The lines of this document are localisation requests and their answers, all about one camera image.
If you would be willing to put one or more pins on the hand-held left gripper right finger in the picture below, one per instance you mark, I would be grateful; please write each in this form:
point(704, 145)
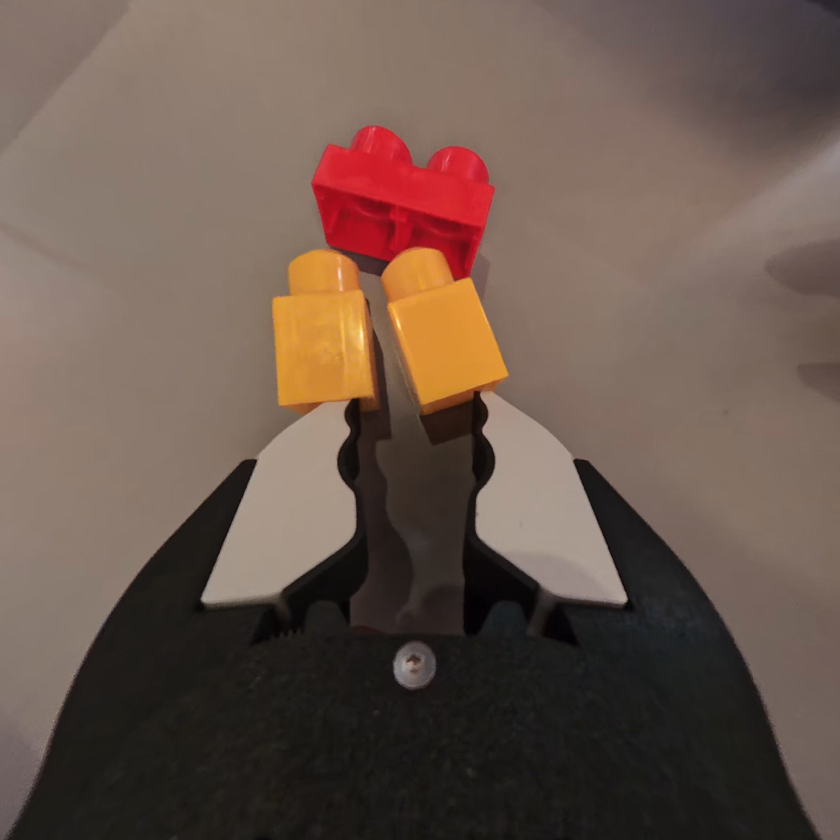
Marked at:
point(545, 525)

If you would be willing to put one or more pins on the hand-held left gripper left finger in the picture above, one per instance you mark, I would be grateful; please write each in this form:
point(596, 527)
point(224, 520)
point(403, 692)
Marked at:
point(282, 525)

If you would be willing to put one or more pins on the yellow toy building block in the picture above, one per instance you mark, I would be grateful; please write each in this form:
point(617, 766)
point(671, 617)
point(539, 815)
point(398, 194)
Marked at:
point(444, 339)
point(322, 341)

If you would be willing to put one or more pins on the red two-stud toy block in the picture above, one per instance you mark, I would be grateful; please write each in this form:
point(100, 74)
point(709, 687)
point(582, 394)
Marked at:
point(400, 204)

